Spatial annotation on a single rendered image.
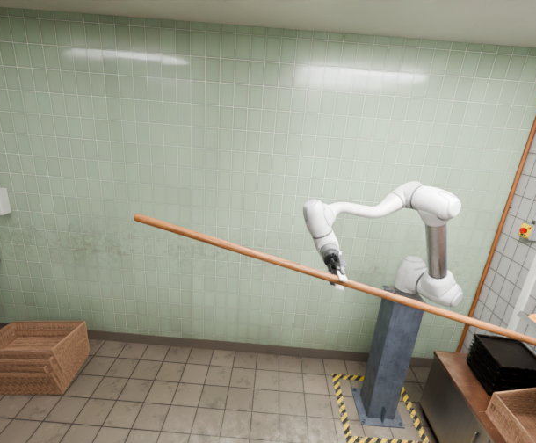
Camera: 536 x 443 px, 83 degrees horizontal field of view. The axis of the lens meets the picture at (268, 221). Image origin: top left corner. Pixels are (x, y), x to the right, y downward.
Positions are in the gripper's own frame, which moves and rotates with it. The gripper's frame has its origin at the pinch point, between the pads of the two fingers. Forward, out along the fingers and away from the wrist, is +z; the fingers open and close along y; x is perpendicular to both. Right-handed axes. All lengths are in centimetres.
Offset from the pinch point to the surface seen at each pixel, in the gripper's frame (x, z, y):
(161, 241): 101, -123, 72
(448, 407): -119, -46, 84
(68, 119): 185, -123, 0
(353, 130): -12, -123, -57
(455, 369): -119, -57, 63
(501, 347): -134, -55, 37
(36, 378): 146, -56, 167
